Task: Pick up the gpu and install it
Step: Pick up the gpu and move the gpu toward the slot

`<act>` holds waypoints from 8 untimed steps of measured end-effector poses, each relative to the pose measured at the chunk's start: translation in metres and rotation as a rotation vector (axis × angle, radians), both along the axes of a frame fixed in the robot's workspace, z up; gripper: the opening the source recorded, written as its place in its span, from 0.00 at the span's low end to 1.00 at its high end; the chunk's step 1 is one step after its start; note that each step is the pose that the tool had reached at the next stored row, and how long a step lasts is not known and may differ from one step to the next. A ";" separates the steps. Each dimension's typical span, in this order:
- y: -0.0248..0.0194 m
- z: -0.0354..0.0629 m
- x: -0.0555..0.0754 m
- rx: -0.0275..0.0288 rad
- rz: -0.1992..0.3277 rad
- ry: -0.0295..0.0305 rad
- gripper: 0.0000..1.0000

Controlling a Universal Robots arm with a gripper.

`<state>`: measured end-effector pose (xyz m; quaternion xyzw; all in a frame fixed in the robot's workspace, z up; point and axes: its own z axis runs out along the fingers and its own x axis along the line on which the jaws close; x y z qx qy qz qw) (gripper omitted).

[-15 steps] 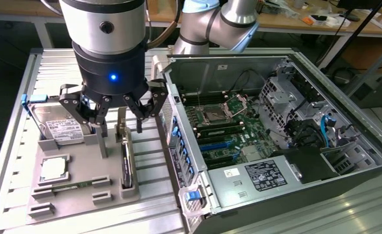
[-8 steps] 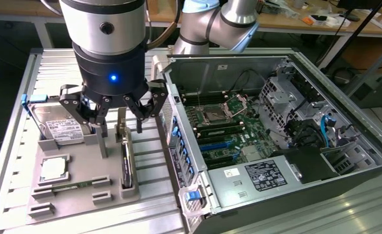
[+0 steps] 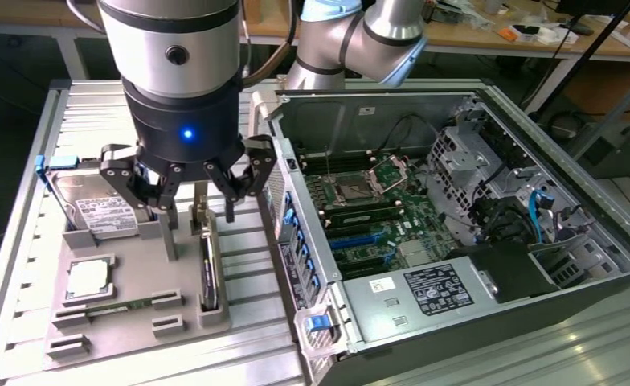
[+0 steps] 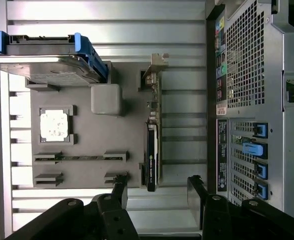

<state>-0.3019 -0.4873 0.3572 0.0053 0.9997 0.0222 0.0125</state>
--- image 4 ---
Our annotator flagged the blue slot latch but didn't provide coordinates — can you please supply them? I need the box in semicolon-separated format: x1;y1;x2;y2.
242;142;269;157
252;122;269;138
252;181;269;201
252;161;269;181

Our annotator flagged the green RAM stick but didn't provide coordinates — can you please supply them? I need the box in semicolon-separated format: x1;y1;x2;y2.
34;155;127;162

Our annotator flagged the grey parts rack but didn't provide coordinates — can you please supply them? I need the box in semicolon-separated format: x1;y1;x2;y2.
24;59;163;189

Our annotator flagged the silver CPU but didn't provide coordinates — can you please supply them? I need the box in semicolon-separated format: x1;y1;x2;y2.
39;113;70;139

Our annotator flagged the open grey PC case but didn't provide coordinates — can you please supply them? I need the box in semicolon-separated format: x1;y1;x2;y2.
205;0;294;223

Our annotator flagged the hard disk with blue carrier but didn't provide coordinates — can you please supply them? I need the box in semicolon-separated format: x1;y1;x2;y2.
0;30;108;87

